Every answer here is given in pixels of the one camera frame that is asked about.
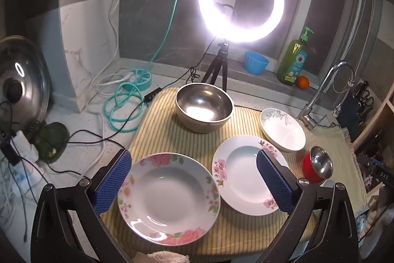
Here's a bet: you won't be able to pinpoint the white cable with plug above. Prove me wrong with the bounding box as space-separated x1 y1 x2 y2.
86 0 139 165

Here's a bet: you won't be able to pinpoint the ring light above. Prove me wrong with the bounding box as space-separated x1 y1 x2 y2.
198 0 285 43

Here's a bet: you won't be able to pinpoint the teal cable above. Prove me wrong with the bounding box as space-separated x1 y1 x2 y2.
103 0 188 132

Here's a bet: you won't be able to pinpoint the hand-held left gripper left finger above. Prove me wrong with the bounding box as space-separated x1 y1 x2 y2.
30 149 133 263

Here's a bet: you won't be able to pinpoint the large steel bowl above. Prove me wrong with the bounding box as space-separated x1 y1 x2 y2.
175 83 235 133

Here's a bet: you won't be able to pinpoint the dark green scouring pad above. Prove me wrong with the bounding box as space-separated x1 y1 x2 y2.
32 122 70 163

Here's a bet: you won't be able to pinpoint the white rag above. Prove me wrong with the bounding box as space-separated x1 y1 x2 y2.
12 130 40 162

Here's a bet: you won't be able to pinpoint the white bowl with grey print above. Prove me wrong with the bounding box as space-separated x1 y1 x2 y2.
260 108 306 153

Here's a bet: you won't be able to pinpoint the black scissors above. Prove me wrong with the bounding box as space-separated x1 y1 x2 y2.
357 90 374 112

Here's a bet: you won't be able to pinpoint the large pink floral plate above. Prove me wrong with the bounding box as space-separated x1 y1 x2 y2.
117 153 221 245

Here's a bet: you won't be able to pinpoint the blue ribbed cup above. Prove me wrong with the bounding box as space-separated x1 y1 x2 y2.
245 51 270 75

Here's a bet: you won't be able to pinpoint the black tripod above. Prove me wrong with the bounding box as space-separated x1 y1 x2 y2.
201 41 230 92

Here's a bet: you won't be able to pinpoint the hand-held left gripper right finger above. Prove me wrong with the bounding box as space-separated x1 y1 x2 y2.
256 150 360 263

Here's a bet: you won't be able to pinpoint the chrome faucet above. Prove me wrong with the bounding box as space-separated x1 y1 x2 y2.
297 60 357 129

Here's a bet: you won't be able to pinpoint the round teal power strip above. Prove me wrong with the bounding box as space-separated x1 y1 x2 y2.
123 69 153 91

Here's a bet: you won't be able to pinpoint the small red steel bowl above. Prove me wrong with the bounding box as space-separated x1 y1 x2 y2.
302 146 333 183

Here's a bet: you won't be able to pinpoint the yellow striped cloth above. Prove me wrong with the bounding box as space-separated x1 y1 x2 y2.
101 87 368 254

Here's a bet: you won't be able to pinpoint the black cable with inline controller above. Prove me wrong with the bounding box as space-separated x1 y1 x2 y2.
46 35 222 174

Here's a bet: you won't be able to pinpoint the medium pink floral plate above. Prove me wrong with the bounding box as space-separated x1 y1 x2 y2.
212 135 290 216

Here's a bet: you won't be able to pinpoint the beige towel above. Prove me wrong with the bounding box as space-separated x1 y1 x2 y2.
146 251 190 263

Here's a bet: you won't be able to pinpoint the green pump soap bottle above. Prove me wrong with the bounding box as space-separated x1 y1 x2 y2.
276 26 315 86

